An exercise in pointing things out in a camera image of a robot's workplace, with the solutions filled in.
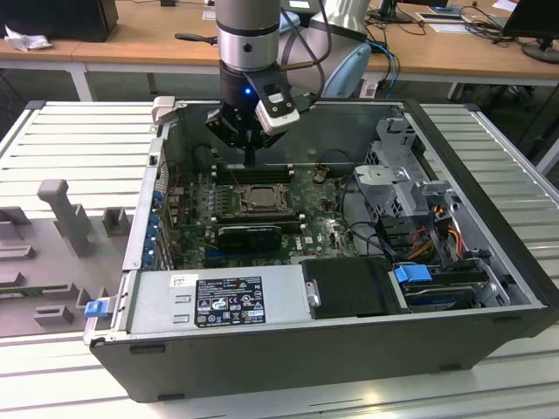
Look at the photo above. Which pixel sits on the white labelled box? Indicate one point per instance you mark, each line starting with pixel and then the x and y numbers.
pixel 369 89

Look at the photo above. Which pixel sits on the small black box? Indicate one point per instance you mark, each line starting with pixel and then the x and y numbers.
pixel 168 2

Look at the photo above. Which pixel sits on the crumpled white paper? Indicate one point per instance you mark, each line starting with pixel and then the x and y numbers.
pixel 26 41

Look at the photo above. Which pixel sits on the green motherboard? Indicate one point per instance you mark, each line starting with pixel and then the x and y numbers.
pixel 323 227

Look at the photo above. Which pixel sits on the green RAM stick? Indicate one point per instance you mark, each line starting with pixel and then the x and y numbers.
pixel 17 291

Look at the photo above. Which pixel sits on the grey power supply unit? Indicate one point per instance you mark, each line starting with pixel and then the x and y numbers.
pixel 153 301

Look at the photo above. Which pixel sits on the white paper strip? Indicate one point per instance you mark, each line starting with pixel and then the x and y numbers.
pixel 209 15

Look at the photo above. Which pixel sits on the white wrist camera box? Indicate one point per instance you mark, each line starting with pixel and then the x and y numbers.
pixel 279 122

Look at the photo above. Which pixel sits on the blue expansion slot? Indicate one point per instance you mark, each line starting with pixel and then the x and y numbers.
pixel 214 253

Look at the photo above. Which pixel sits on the black RAM slot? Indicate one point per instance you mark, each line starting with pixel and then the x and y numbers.
pixel 262 177
pixel 271 168
pixel 257 215
pixel 288 225

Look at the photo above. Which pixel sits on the silver CPU plate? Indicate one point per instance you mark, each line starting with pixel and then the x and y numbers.
pixel 265 196

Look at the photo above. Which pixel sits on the pale blue teach pendant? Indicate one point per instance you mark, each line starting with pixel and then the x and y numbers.
pixel 349 72

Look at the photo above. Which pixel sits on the black monitor stand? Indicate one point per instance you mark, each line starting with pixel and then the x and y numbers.
pixel 395 13

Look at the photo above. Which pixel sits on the blue disk carrier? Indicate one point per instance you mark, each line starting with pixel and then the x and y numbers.
pixel 410 277

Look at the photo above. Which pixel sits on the white barcode sticker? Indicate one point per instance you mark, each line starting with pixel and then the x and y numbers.
pixel 183 279

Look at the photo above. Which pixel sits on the black graphics card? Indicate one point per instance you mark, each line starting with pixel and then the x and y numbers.
pixel 249 240

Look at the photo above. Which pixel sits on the metal drive cage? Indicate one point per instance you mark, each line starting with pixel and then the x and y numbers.
pixel 380 174

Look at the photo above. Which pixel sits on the black rating label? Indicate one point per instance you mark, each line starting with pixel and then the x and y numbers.
pixel 229 301

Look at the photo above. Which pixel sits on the round coin cell battery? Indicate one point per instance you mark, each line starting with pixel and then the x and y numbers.
pixel 319 176

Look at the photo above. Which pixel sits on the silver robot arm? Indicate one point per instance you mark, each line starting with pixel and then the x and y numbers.
pixel 246 26

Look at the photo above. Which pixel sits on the grey parts rack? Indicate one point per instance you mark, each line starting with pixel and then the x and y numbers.
pixel 52 262

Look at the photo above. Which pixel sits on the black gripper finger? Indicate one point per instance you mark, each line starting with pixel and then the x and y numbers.
pixel 227 128
pixel 262 142

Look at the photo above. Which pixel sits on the black computer box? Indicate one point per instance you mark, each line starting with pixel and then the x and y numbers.
pixel 57 19

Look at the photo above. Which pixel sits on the hard disk drive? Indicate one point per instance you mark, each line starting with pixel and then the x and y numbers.
pixel 436 299

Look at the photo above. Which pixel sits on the black plastic shroud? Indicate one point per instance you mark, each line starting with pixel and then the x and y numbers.
pixel 349 288

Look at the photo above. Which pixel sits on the blue card retention clip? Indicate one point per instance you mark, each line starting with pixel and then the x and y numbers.
pixel 150 255
pixel 153 229
pixel 158 198

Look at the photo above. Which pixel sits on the black PC case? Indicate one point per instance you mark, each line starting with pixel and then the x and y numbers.
pixel 262 362

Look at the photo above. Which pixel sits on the blue case latch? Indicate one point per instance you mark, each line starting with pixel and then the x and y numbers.
pixel 96 309

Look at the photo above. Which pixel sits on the black monitor with stand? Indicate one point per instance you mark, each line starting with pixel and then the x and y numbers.
pixel 533 17

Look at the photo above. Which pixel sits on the white framed paper sheet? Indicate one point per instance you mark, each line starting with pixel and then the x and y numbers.
pixel 439 16

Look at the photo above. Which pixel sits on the wooden desk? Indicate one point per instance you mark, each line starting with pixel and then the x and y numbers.
pixel 153 52

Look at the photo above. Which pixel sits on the CPU socket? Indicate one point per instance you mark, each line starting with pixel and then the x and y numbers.
pixel 264 185

